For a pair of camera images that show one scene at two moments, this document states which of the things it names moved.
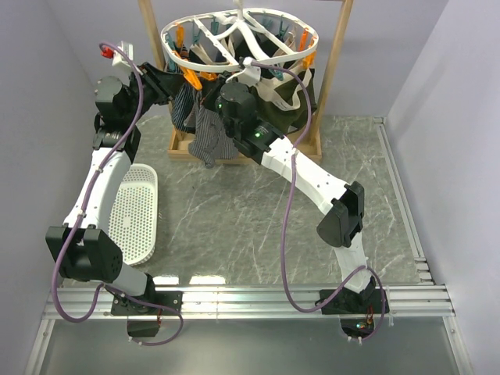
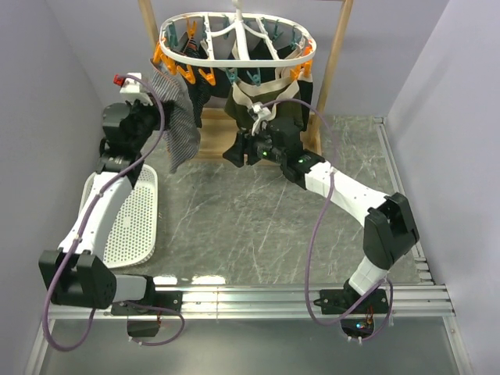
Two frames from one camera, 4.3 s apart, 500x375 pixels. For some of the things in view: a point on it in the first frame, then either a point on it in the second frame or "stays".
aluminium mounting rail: (248, 302) stays
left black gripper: (164, 83) to (153, 109)
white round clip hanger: (219, 40) stays
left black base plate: (169, 299) stays
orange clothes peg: (309, 59) to (305, 67)
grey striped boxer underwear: (211, 140) to (183, 137)
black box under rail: (143, 328) stays
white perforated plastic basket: (133, 215) stays
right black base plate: (344, 301) stays
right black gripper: (210, 91) to (244, 144)
